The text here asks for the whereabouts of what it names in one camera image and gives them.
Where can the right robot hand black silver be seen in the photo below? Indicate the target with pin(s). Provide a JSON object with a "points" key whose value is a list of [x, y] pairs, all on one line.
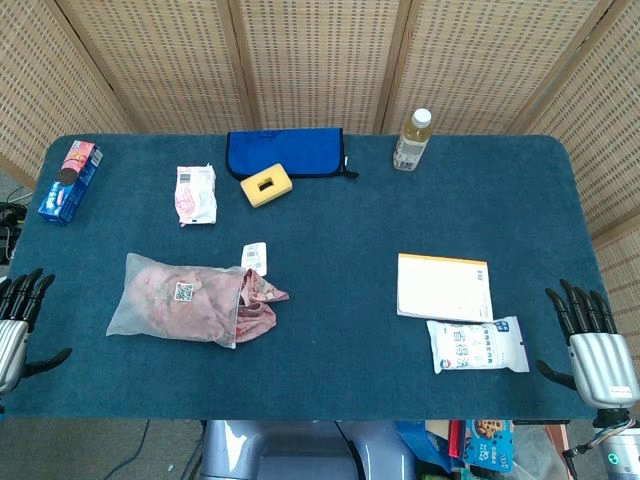
{"points": [[602, 365]]}

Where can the left robot hand black silver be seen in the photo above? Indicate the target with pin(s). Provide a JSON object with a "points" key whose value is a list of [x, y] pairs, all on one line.
{"points": [[12, 345]]}

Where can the transparent zip plastic bag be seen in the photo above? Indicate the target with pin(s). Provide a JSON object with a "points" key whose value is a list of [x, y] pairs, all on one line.
{"points": [[145, 310]]}

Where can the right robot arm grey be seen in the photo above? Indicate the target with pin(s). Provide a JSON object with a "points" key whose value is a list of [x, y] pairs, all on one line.
{"points": [[622, 450]]}

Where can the grey robot base body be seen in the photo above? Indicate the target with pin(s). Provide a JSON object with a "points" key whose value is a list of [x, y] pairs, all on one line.
{"points": [[300, 450]]}

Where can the white blue snack packet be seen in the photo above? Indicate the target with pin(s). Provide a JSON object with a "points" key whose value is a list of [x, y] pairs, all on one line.
{"points": [[477, 347]]}

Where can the blue chip cookie box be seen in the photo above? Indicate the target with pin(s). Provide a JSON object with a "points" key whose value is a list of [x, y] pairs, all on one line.
{"points": [[489, 445]]}

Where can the red flat package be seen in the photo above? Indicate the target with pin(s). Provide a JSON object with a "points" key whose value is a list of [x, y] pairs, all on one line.
{"points": [[456, 439]]}

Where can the blue pink cookie box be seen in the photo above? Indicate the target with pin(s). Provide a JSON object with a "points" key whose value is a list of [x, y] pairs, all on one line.
{"points": [[67, 185]]}

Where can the white notebook yellow edge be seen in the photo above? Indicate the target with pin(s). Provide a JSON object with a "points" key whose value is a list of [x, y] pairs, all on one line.
{"points": [[442, 287]]}

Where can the blue storage box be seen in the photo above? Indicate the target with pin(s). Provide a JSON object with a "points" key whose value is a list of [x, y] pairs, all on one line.
{"points": [[422, 442]]}

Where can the pink white wipes packet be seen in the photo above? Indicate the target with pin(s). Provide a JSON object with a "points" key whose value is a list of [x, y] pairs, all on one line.
{"points": [[196, 195]]}

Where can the white barcode label tag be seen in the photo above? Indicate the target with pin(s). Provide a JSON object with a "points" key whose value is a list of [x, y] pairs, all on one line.
{"points": [[254, 256]]}

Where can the blue felt table cover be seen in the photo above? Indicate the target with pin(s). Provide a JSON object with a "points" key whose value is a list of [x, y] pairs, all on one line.
{"points": [[340, 300]]}

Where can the yellow drink plastic bottle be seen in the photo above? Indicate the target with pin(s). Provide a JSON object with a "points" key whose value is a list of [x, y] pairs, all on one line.
{"points": [[412, 145]]}

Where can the yellow sponge with hole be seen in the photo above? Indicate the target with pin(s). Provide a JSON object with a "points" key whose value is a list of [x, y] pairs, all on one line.
{"points": [[280, 187]]}

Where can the blue fabric pouch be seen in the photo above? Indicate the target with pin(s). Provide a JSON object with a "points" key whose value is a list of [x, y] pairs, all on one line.
{"points": [[295, 150]]}

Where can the woven bamboo folding screen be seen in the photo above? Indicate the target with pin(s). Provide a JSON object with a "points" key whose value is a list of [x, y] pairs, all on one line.
{"points": [[320, 60]]}

